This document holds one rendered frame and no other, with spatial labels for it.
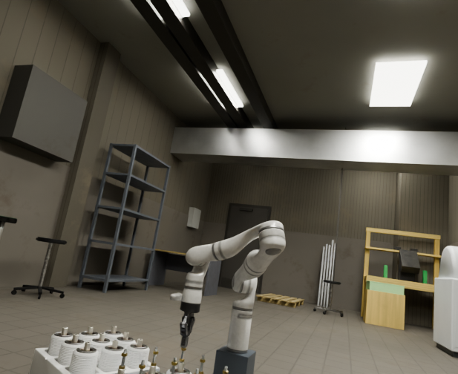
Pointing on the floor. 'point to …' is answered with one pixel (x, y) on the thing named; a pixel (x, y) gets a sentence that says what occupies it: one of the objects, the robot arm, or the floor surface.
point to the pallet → (280, 300)
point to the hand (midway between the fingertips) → (184, 341)
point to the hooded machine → (457, 303)
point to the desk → (168, 261)
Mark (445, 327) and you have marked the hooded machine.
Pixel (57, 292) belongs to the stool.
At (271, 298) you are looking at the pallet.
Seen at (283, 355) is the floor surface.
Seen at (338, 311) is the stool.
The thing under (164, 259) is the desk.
